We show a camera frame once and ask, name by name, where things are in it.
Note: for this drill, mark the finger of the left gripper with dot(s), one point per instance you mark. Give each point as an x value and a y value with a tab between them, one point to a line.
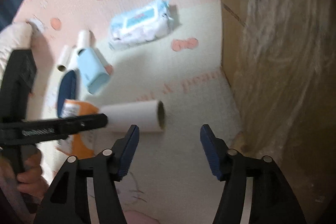
51	129

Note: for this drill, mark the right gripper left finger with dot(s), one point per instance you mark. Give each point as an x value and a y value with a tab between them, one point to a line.
66	200

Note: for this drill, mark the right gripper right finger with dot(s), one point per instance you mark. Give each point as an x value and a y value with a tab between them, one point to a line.
273	200

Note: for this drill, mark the person left hand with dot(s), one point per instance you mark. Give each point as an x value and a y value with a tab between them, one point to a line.
29	182

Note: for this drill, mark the white pillow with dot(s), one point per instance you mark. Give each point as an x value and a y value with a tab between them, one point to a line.
16	36

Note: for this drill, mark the thin white paper roll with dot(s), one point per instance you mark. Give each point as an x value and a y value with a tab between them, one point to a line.
63	59

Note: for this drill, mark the navy blue glasses case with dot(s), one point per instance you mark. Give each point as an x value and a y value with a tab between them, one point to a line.
67	90

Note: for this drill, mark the orange white packet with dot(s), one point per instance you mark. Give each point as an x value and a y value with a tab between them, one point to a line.
82	144

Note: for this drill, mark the light blue case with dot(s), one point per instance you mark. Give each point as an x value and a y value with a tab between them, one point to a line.
93	73

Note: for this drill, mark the pink hello kitty mat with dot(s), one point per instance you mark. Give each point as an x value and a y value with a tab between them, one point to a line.
164	50

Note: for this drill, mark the baby wipes pack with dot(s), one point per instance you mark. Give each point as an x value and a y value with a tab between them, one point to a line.
138	26

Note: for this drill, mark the brown cardboard box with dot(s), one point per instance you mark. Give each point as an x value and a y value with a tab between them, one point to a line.
279	59

